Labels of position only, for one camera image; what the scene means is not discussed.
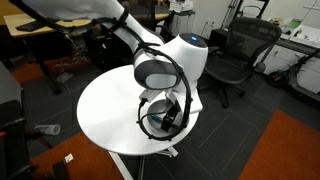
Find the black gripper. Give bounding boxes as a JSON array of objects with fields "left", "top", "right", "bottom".
[{"left": 161, "top": 91, "right": 185, "bottom": 131}]

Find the teal marker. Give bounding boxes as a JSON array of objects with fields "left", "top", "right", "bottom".
[{"left": 151, "top": 115, "right": 162, "bottom": 121}]

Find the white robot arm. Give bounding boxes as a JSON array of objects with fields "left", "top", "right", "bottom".
[{"left": 10, "top": 0, "right": 208, "bottom": 129}]

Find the white round table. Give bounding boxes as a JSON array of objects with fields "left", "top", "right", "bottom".
[{"left": 77, "top": 65, "right": 198, "bottom": 156}]

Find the black office chair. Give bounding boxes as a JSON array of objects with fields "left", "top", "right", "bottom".
[{"left": 204, "top": 17, "right": 282, "bottom": 108}]

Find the clear plastic cup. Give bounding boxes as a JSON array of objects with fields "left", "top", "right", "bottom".
[{"left": 35, "top": 124, "right": 61, "bottom": 136}]

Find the black electric scooter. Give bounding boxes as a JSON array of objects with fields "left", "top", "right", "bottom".
[{"left": 266, "top": 48, "right": 320, "bottom": 102}]

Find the black keyboard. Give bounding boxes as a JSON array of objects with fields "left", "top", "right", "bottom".
[{"left": 16, "top": 21, "right": 44, "bottom": 32}]

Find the wooden desk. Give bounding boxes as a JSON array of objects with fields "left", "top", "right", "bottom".
[{"left": 3, "top": 13, "right": 93, "bottom": 38}]

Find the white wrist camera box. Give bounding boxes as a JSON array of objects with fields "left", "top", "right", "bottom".
[{"left": 139, "top": 89, "right": 161, "bottom": 103}]

